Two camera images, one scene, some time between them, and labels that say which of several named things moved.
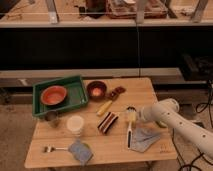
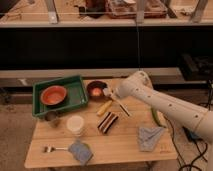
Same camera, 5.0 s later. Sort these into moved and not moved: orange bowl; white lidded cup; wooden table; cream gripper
Moved: cream gripper
Not moved: orange bowl; white lidded cup; wooden table
